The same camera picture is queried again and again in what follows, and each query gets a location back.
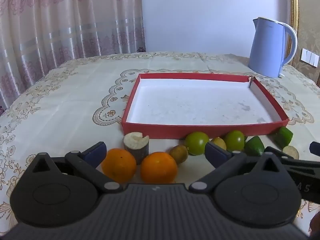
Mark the pink patterned curtain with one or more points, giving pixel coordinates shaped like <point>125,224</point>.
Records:
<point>62,17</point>

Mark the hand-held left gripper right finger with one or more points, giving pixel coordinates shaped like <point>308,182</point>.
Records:
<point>216,153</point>

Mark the red cardboard tray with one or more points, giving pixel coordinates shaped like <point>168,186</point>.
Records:
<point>190,102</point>

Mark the cucumber chunk with notch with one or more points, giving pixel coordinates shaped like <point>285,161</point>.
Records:
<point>136,146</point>

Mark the cucumber slice pale face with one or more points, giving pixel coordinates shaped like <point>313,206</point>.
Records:
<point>291,152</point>

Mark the beige embroidered tablecloth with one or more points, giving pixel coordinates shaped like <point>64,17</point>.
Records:
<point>62,100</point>

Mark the orange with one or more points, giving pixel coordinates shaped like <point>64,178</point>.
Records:
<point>118,165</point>
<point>158,167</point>

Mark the gold wall moulding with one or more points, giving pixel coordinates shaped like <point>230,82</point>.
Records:
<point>295,5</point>

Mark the blue electric kettle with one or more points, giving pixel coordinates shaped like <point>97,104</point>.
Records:
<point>265,47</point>

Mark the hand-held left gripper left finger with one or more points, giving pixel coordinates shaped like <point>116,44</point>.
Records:
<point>95,153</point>

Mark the green cucumber piece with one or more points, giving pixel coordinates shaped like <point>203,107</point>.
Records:
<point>283,135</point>
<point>254,146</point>

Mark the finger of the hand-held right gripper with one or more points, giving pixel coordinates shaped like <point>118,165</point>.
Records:
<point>315,148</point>
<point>302,167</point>

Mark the white wall switch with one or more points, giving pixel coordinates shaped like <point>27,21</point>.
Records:
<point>310,57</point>

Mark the green tomato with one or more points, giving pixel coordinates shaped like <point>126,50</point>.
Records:
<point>235,140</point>
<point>197,143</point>

